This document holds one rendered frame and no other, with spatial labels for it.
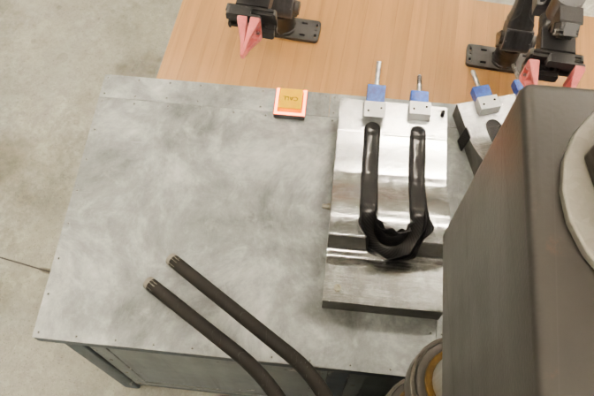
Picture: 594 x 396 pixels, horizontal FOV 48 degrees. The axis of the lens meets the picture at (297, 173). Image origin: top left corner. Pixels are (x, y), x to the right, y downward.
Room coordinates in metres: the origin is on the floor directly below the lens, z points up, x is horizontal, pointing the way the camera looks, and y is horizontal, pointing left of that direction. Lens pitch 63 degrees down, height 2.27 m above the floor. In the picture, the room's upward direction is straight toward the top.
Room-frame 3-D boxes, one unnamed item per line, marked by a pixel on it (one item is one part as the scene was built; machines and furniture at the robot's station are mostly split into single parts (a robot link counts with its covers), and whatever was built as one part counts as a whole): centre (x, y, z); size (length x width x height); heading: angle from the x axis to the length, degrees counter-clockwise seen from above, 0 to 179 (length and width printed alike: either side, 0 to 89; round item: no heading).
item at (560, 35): (0.80, -0.50, 1.25); 0.07 x 0.06 x 0.11; 80
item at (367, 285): (0.64, -0.21, 0.87); 0.50 x 0.26 x 0.14; 174
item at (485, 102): (0.94, -0.46, 0.86); 0.13 x 0.05 x 0.05; 11
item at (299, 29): (1.19, 0.04, 0.84); 0.20 x 0.07 x 0.08; 79
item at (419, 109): (0.90, -0.30, 0.89); 0.13 x 0.05 x 0.05; 174
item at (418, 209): (0.65, -0.22, 0.92); 0.35 x 0.16 x 0.09; 174
